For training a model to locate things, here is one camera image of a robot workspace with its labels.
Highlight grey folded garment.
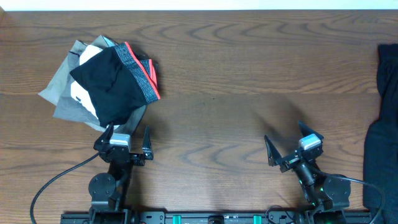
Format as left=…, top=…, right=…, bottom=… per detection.
left=39, top=35, right=147, bottom=134

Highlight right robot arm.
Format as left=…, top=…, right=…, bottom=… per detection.
left=264, top=121, right=351, bottom=223

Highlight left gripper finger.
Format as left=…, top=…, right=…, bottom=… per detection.
left=142, top=126, right=154, bottom=160
left=98, top=122, right=114, bottom=144

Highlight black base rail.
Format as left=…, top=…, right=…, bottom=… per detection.
left=60, top=210, right=372, bottom=224

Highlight black shorts with red waistband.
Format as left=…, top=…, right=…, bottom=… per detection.
left=70, top=42, right=160, bottom=128

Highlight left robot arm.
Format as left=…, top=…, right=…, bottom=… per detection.
left=88, top=124, right=154, bottom=224

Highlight black t-shirt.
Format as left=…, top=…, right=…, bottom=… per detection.
left=363, top=44, right=397, bottom=224

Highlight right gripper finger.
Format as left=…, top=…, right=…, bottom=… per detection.
left=264, top=135, right=282, bottom=167
left=298, top=121, right=324, bottom=140

